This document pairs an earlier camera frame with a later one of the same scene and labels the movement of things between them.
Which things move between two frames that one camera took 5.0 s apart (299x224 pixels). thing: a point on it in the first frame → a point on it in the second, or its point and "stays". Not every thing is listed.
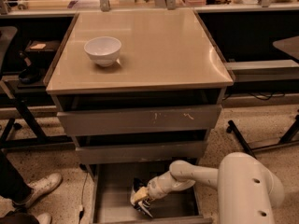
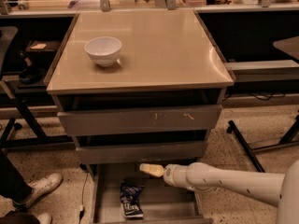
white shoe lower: (45, 218) stays
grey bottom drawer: (111, 190) stays
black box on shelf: (42, 49) stays
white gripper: (154, 186) → (171, 174)
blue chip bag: (138, 184) → (129, 195)
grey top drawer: (141, 120) stays
